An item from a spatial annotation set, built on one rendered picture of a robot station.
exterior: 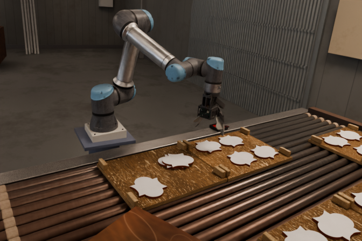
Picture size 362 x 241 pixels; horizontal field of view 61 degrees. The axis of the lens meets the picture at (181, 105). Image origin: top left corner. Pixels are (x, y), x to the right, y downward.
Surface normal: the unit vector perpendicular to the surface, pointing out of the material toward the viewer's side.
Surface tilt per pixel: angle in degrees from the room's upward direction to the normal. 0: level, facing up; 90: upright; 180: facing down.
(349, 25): 90
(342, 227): 0
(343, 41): 90
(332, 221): 0
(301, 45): 90
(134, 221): 0
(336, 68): 90
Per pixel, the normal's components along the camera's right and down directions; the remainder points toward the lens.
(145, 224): 0.07, -0.95
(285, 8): -0.88, 0.09
